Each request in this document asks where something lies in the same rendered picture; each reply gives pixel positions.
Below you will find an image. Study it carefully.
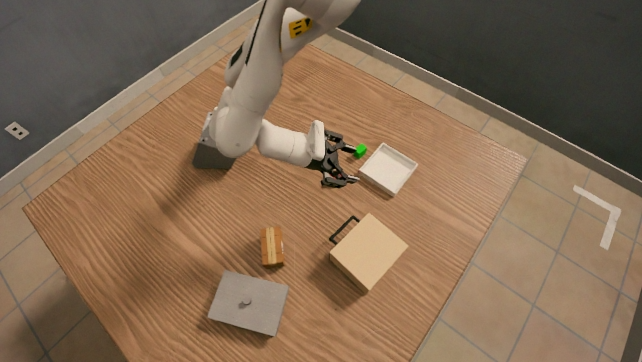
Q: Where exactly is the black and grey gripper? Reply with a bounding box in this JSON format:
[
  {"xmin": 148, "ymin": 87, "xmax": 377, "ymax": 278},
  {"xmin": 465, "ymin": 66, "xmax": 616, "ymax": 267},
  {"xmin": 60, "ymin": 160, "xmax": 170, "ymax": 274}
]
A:
[{"xmin": 304, "ymin": 129, "xmax": 359, "ymax": 189}]

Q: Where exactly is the grey lid with small knob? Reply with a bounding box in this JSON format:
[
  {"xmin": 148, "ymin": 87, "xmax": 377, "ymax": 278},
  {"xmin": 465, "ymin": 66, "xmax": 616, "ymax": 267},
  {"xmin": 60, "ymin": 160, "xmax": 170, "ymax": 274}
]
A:
[{"xmin": 207, "ymin": 270, "xmax": 289, "ymax": 336}]

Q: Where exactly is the light wooden cabinet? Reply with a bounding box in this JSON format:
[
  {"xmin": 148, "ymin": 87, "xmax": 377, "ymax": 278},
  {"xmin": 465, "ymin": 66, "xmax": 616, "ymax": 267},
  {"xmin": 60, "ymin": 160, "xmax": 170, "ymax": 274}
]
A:
[{"xmin": 329, "ymin": 216, "xmax": 408, "ymax": 295}]

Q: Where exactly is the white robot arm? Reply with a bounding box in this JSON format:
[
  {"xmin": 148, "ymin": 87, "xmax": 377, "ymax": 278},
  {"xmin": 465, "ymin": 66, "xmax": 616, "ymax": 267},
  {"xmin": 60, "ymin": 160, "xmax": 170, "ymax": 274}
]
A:
[{"xmin": 208, "ymin": 0, "xmax": 361, "ymax": 168}]

